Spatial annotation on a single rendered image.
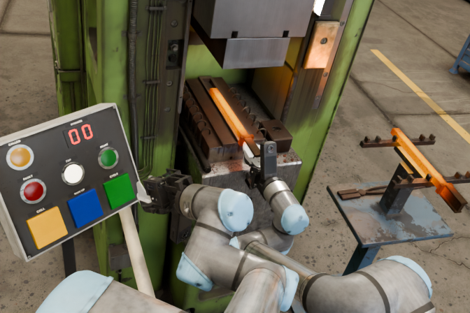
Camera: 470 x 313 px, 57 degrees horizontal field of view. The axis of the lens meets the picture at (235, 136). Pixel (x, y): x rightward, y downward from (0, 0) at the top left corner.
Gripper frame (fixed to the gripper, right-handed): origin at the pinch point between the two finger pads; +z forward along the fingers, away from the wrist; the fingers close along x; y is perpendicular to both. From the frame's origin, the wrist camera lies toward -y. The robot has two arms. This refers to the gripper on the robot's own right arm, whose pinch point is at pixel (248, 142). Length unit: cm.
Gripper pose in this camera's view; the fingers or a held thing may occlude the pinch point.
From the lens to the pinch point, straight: 141.7
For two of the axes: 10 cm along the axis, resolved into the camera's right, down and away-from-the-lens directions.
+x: 9.1, -1.1, 3.9
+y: -1.5, 8.0, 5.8
